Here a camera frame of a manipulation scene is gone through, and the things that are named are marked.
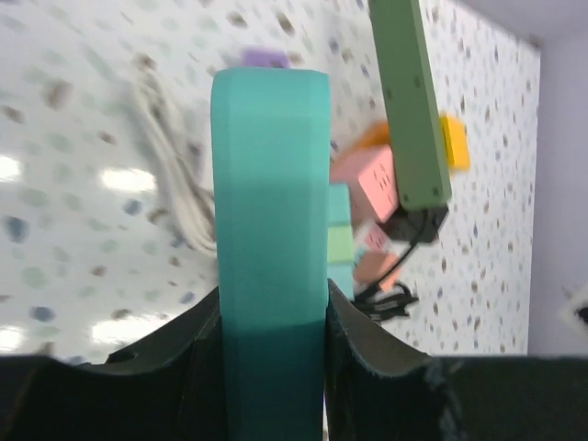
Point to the yellow cube socket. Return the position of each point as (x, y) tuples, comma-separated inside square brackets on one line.
[(456, 142)]

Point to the light blue cube adapter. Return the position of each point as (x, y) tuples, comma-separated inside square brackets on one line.
[(342, 276)]

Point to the green cube adapter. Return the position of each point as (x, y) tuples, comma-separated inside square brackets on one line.
[(340, 244)]

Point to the orange power strip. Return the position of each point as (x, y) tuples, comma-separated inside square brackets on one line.
[(376, 135)]

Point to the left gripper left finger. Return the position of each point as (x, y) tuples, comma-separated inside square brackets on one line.
[(169, 385)]

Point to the black cube socket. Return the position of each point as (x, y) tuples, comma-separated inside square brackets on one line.
[(420, 226)]

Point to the pink cube socket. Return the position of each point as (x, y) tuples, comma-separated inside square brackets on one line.
[(371, 181)]

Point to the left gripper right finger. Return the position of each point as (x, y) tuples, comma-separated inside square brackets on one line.
[(379, 388)]

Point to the teal cube adapter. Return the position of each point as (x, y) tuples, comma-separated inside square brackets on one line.
[(339, 211)]

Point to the purple power strip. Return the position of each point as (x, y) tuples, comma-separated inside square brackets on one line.
[(263, 57)]

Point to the teal triangular power strip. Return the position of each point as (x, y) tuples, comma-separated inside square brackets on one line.
[(270, 130)]

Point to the green power strip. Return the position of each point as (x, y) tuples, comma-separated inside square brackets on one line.
[(418, 146)]

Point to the small pink adapter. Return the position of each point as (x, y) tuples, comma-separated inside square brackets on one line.
[(373, 255)]

